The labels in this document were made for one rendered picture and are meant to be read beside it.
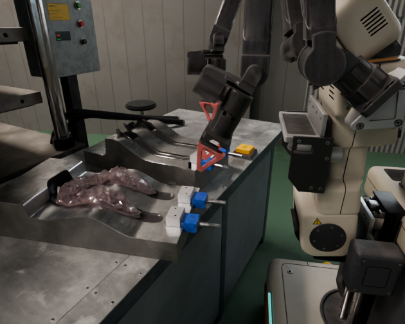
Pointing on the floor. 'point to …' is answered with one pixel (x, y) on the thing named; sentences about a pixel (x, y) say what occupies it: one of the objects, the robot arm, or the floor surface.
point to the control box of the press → (65, 49)
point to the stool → (141, 105)
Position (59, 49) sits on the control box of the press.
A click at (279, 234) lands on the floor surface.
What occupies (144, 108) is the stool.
